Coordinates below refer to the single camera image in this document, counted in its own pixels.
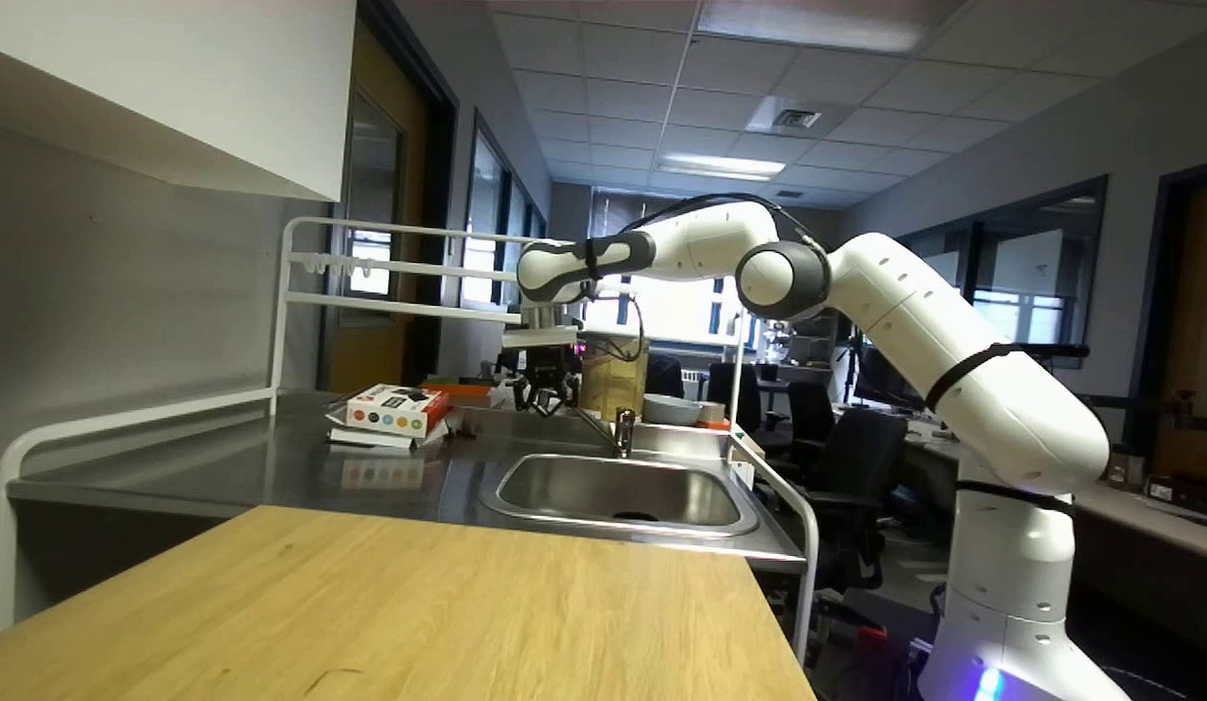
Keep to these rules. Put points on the ceiling air vent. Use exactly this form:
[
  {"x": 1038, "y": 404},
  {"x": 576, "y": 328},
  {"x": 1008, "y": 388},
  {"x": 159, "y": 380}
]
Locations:
[{"x": 795, "y": 119}]

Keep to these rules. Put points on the black office chair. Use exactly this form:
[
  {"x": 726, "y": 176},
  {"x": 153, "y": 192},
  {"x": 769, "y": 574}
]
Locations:
[{"x": 858, "y": 479}]

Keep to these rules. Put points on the small ceiling light panel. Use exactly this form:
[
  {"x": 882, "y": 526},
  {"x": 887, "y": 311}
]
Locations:
[{"x": 723, "y": 163}]

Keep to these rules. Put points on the large ceiling light panel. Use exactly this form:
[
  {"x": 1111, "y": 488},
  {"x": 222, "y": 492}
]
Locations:
[{"x": 821, "y": 26}]

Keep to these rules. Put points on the white wall cabinet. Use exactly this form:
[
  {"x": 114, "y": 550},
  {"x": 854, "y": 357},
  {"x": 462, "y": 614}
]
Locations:
[{"x": 175, "y": 78}]

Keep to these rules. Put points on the white metal counter frame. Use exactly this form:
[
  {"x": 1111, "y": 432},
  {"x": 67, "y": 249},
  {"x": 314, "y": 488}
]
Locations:
[{"x": 283, "y": 311}]

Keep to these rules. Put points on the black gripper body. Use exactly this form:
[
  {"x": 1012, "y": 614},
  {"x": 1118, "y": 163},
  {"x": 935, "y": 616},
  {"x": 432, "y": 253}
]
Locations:
[{"x": 549, "y": 363}]

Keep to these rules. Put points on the brown door with window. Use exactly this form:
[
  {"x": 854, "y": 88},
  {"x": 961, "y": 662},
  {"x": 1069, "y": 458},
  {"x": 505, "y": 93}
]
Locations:
[{"x": 1192, "y": 337}]

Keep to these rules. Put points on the stainless steel sink basin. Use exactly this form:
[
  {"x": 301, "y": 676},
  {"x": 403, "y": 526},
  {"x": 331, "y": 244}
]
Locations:
[{"x": 603, "y": 492}]

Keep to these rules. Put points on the wooden door with dark frame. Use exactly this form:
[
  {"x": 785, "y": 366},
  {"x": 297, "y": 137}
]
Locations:
[{"x": 384, "y": 196}]

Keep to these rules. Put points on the orange flat item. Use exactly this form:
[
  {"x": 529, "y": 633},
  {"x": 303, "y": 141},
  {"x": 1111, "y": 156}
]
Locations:
[{"x": 462, "y": 392}]

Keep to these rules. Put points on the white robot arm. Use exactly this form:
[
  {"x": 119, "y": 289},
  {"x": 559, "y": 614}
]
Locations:
[{"x": 995, "y": 392}]

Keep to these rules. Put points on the brown paper bag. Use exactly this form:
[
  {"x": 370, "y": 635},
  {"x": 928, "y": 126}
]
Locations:
[{"x": 616, "y": 376}]

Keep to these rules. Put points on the white box with colourful print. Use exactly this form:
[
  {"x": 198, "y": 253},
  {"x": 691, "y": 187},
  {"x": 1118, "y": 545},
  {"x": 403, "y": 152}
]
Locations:
[{"x": 393, "y": 410}]

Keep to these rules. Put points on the stack of white books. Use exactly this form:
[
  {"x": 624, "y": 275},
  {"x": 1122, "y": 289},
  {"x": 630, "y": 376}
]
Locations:
[{"x": 370, "y": 437}]

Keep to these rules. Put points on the chrome faucet spout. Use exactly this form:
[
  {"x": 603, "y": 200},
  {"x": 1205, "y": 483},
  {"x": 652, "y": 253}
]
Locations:
[{"x": 620, "y": 432}]

